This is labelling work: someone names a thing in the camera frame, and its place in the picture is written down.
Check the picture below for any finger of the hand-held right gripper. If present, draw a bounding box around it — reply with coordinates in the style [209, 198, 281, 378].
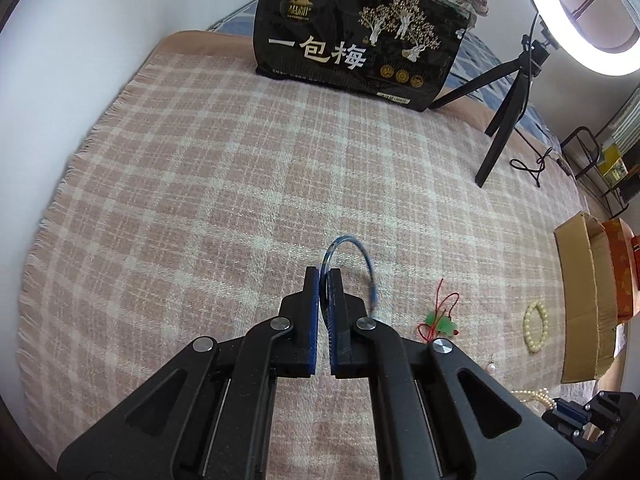
[592, 392, 639, 429]
[542, 398, 594, 444]

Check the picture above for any blue patterned bed sheet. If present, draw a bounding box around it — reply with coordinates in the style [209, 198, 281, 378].
[207, 0, 563, 153]

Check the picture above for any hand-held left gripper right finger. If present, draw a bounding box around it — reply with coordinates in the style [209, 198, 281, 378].
[325, 269, 586, 480]

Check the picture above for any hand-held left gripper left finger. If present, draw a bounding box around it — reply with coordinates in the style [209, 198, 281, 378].
[57, 266, 321, 480]

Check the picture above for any cream bead bracelet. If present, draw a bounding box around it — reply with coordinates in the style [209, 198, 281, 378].
[523, 300, 551, 352]

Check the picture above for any black printed snack bag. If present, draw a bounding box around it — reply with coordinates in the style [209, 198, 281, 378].
[252, 0, 471, 112]

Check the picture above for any green jade pendant red cord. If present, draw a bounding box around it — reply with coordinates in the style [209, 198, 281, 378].
[416, 277, 461, 345]

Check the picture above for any cardboard box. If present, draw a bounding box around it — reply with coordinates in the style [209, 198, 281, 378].
[554, 212, 632, 385]

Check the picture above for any black metal clothes rack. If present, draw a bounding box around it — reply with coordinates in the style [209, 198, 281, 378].
[560, 125, 640, 219]

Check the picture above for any pink plaid blanket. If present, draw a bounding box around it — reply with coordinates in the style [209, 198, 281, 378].
[20, 30, 621, 467]

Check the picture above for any orange floral cloth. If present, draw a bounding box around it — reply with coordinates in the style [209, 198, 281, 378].
[600, 218, 640, 319]

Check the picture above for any yellow box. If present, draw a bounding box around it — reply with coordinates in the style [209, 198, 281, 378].
[597, 147, 629, 186]

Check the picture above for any black ring light tripod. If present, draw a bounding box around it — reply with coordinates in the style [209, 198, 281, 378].
[430, 12, 561, 188]

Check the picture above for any thin blue bangle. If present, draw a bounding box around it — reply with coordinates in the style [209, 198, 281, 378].
[320, 236, 379, 322]

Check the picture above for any black ring light cable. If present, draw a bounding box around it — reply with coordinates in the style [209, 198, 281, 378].
[509, 125, 567, 189]

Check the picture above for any white ring light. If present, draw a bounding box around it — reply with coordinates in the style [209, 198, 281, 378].
[517, 0, 640, 76]

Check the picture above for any striped cloth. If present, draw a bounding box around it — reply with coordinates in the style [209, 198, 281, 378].
[607, 87, 640, 146]

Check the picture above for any white pearl necklace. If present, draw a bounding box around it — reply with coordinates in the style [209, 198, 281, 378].
[510, 387, 558, 411]

